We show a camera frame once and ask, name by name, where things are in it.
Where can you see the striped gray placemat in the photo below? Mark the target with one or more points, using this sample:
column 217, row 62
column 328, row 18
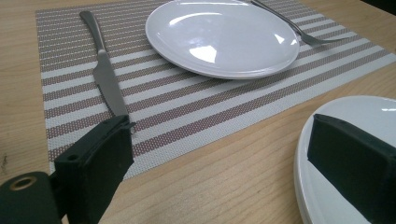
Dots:
column 186, row 102

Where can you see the metal fork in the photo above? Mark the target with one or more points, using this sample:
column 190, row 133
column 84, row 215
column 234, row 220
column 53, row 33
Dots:
column 306, row 37

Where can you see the stack of white plates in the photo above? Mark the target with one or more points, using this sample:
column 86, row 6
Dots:
column 351, row 109

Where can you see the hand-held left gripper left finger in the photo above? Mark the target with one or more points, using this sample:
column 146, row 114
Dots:
column 93, row 168

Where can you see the single white plate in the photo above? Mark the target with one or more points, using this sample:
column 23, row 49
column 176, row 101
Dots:
column 224, row 40

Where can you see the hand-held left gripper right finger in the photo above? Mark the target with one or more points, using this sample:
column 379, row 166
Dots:
column 358, row 168

